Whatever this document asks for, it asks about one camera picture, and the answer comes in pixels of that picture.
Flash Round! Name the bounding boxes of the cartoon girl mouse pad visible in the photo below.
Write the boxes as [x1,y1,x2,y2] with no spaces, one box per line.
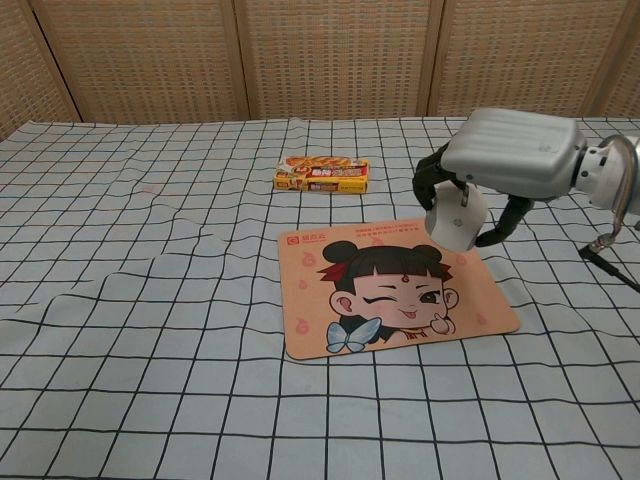
[276,217,523,361]

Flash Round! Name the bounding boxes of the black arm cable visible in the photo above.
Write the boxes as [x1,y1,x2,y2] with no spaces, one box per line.
[578,137,640,294]

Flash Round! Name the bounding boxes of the woven bamboo folding screen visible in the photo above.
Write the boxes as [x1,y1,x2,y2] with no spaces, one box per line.
[0,0,640,141]

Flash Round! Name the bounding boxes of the white computer mouse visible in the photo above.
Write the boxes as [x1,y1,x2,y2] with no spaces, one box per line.
[423,184,486,252]

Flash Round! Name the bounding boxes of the checkered white tablecloth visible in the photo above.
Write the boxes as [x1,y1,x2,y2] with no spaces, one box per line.
[0,115,640,480]

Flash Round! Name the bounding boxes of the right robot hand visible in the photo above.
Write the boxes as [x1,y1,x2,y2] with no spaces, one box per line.
[411,107,588,248]

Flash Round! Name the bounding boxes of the yellow orange food box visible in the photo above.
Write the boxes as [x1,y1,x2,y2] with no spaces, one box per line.
[272,155,371,196]

